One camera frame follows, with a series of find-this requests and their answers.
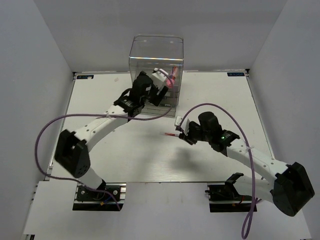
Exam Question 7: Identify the corner blue label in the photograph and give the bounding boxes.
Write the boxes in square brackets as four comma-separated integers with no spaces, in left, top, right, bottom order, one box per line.
[227,72,245,77]
[76,74,94,80]

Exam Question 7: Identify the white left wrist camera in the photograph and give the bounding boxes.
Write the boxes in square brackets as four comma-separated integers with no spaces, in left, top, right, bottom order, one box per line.
[150,68,167,89]

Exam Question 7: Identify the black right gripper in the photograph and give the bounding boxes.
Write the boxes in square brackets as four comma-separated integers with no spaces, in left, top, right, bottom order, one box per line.
[179,122,212,145]

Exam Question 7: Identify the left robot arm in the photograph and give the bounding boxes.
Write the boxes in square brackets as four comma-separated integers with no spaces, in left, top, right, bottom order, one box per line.
[54,68,172,200]

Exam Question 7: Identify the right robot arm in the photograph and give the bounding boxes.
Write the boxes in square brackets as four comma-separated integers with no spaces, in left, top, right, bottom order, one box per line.
[174,111,315,217]

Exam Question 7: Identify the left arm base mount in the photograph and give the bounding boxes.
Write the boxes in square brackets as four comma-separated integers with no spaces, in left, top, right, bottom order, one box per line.
[72,183,127,212]

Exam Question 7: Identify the right corner blue label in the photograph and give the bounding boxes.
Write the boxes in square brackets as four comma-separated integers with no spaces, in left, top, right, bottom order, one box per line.
[227,72,245,77]

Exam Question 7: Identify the red clear pen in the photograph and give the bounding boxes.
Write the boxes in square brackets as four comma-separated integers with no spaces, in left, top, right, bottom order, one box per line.
[164,132,179,137]

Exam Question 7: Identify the left corner blue label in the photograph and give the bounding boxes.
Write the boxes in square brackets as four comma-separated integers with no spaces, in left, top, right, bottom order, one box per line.
[76,74,94,80]

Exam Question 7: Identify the clear organizer top lid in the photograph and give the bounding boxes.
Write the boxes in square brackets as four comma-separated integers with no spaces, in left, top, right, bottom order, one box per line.
[128,34,184,73]

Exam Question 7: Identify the pink glue stick tube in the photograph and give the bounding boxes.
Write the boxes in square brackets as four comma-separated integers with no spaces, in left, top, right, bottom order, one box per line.
[166,66,179,88]

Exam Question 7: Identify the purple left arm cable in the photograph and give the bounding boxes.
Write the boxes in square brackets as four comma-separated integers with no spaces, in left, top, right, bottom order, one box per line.
[33,68,176,211]

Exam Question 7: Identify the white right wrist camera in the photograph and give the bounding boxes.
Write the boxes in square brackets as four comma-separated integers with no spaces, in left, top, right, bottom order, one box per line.
[174,116,190,135]

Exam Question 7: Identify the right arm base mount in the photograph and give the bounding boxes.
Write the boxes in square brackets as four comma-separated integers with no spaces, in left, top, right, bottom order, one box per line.
[204,172,252,213]

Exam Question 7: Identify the clear acrylic drawer organizer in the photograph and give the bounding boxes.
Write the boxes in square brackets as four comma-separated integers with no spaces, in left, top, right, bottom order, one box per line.
[129,34,184,118]

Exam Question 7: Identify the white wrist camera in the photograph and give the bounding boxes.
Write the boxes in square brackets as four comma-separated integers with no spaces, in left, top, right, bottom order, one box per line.
[174,116,190,135]
[150,68,167,89]

